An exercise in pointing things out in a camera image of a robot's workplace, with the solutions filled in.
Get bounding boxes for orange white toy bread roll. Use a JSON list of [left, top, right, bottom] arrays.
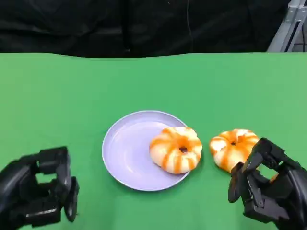
[[149, 126, 203, 174], [210, 128, 279, 183]]

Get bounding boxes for grey metal frame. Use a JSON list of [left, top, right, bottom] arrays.
[[266, 0, 307, 53]]

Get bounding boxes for black backdrop curtain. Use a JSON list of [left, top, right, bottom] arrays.
[[0, 0, 292, 58]]

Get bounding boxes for lilac plate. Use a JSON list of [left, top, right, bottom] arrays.
[[102, 110, 193, 192]]

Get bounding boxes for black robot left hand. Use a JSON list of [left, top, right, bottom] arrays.
[[0, 146, 80, 230]]

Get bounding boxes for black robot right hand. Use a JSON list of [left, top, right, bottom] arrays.
[[227, 137, 307, 230]]

